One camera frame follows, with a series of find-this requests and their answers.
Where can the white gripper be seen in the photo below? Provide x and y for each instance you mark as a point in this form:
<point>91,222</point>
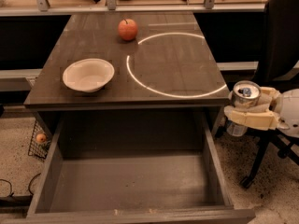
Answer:
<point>290,109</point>

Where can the silver redbull can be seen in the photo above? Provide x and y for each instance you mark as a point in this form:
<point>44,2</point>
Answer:
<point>245,94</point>

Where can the open grey top drawer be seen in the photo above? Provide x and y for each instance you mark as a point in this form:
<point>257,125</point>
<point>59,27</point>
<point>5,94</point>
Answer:
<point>133,167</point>

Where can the black office chair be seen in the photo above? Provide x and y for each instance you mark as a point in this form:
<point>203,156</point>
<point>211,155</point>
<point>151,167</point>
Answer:
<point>279,55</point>

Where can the dark wooden cabinet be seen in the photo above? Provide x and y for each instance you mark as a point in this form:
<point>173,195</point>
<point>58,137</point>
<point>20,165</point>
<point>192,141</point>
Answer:
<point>169,64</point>

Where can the red apple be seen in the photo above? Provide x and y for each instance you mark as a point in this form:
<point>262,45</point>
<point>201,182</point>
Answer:
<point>127,29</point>

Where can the white bowl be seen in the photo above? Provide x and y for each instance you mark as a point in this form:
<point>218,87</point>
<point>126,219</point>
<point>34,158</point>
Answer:
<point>88,75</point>

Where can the small orange fruit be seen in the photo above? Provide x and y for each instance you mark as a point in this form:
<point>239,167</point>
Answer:
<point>41,138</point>

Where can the black wire basket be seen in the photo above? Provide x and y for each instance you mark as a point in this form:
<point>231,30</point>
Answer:
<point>35,149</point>

